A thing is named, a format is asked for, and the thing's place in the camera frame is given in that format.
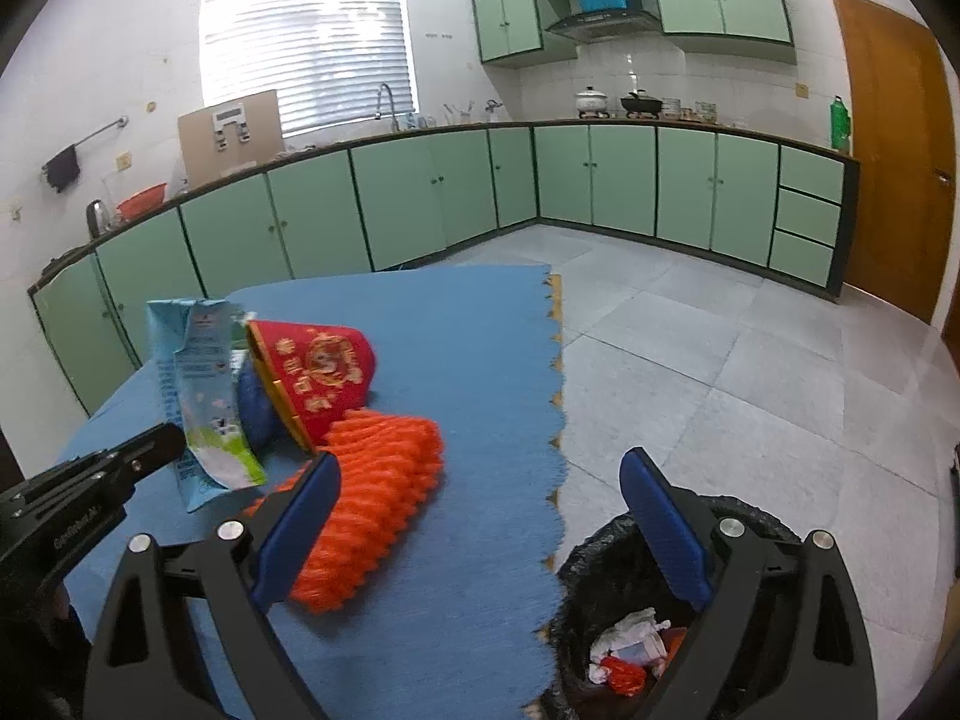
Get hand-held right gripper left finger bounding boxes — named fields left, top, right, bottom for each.
left=82, top=451, right=344, bottom=720

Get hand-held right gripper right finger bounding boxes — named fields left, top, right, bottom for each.
left=619, top=446, right=878, bottom=720

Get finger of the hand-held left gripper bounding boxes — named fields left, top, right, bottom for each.
left=0, top=422, right=186, bottom=518

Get blue milk carton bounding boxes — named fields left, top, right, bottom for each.
left=146, top=298, right=269, bottom=515

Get black trash bin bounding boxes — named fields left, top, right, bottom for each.
left=544, top=495, right=807, bottom=720

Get large white tissue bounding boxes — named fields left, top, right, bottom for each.
left=589, top=610, right=672, bottom=683

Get red paper bucket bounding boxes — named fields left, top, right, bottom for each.
left=246, top=319, right=377, bottom=455

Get blue table mat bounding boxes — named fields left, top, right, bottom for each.
left=56, top=264, right=567, bottom=720

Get red plastic basin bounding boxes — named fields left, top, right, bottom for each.
left=116, top=182, right=167, bottom=216

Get wooden table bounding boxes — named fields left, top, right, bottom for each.
left=544, top=274, right=565, bottom=563

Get cardboard box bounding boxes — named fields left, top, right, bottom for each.
left=178, top=89, right=284, bottom=188

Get dark hanging towel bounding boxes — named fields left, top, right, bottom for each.
left=43, top=146, right=82, bottom=192

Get metal towel bar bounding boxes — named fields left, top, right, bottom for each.
left=41, top=116, right=128, bottom=166

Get green lower kitchen cabinets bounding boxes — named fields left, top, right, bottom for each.
left=28, top=120, right=862, bottom=417

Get white window blind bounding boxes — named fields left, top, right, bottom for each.
left=201, top=0, right=419, bottom=140

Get black range hood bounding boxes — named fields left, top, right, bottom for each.
left=545, top=9, right=661, bottom=44

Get wooden door with handle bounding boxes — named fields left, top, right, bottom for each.
left=829, top=0, right=960, bottom=327

